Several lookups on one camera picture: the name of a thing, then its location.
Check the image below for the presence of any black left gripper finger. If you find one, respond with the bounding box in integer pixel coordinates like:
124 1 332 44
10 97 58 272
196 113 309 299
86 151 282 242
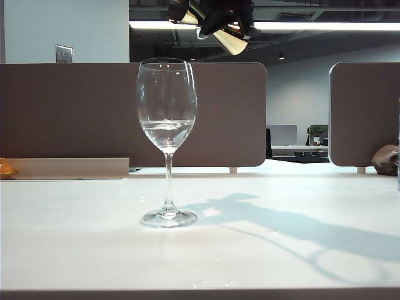
196 0 241 40

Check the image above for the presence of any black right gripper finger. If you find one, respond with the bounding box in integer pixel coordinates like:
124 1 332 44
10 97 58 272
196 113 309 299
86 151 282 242
239 0 262 40

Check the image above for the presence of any gold double-cone jigger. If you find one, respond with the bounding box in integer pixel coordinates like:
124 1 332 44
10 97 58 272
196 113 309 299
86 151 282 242
168 0 250 56

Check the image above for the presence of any clear wine glass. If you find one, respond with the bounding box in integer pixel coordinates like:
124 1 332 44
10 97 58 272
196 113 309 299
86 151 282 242
136 57 198 229

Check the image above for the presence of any long ceiling light strip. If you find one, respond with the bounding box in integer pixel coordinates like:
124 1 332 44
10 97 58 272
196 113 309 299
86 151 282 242
128 20 400 32

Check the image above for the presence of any grey background partition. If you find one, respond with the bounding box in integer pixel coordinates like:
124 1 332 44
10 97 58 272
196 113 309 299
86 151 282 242
270 124 298 146

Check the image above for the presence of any small potted green plant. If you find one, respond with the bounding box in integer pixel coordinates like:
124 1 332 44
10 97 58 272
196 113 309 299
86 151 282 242
306 125 328 147

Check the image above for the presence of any white background desk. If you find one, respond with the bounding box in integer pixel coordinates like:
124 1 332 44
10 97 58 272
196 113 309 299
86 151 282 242
271 144 329 157

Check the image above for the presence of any brown desk partition rounded corner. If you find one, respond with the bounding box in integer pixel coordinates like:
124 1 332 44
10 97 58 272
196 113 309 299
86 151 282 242
328 61 400 168

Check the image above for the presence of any wide brown desk partition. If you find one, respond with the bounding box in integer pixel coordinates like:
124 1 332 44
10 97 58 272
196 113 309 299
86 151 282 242
0 62 268 169

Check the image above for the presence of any brown crumpled bag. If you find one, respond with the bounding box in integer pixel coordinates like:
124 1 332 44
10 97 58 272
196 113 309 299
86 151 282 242
371 144 400 176

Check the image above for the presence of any orange yellow object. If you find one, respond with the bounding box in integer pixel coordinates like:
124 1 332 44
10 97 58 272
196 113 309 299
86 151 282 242
0 158 19 181

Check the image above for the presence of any metal wall switch plate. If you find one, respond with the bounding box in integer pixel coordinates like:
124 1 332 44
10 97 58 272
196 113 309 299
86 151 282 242
55 44 74 64

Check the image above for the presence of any beige cable tray lid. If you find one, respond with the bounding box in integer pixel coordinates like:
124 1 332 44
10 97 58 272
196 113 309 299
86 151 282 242
0 157 131 181

